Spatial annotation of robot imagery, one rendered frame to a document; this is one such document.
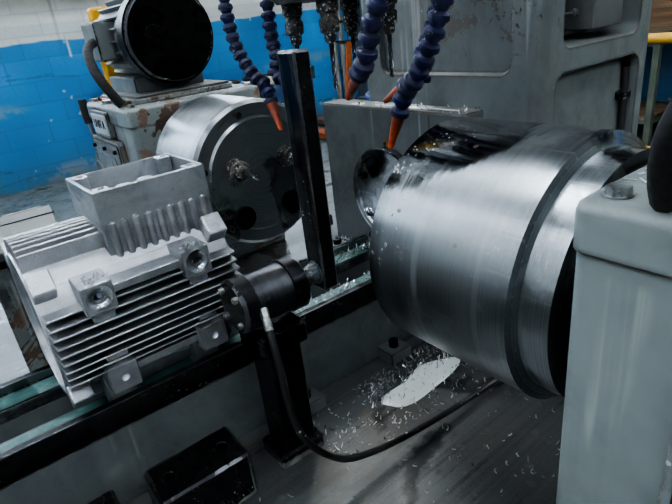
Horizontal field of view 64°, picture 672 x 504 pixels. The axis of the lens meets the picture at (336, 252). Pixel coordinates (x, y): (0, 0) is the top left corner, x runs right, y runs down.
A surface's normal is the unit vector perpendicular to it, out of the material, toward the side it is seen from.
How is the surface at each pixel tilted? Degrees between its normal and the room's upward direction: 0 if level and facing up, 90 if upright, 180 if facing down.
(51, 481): 90
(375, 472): 0
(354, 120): 90
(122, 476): 90
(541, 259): 62
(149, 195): 90
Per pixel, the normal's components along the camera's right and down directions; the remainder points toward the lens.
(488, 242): -0.75, -0.14
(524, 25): -0.79, 0.33
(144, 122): 0.61, 0.26
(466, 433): -0.11, -0.91
